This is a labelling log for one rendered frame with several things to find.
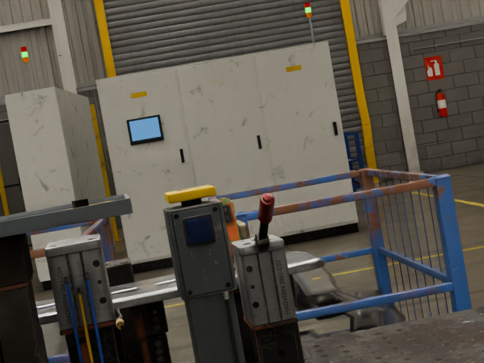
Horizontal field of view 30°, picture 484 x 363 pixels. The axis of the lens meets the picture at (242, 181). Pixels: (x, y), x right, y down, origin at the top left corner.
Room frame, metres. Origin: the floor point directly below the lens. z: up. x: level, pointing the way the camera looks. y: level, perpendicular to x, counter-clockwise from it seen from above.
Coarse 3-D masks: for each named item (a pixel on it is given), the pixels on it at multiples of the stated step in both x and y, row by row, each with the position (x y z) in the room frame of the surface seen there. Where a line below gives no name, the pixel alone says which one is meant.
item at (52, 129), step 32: (32, 96) 9.04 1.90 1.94; (64, 96) 9.57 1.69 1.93; (32, 128) 9.04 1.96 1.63; (64, 128) 9.18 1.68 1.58; (32, 160) 9.04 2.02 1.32; (64, 160) 9.04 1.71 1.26; (96, 160) 11.10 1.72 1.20; (32, 192) 9.04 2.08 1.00; (64, 192) 9.04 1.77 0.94; (96, 192) 10.59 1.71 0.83
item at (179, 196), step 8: (168, 192) 1.15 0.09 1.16; (176, 192) 1.11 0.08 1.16; (184, 192) 1.11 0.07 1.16; (192, 192) 1.11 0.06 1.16; (200, 192) 1.11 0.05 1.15; (208, 192) 1.11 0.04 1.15; (168, 200) 1.11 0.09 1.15; (176, 200) 1.10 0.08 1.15; (184, 200) 1.11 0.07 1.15; (192, 200) 1.12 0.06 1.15; (200, 200) 1.13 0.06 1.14
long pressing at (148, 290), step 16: (288, 256) 1.51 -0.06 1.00; (304, 256) 1.48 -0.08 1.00; (112, 288) 1.50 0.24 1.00; (128, 288) 1.47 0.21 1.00; (144, 288) 1.44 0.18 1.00; (160, 288) 1.41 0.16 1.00; (176, 288) 1.37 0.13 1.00; (48, 304) 1.45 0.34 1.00; (128, 304) 1.36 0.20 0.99; (48, 320) 1.34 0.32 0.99
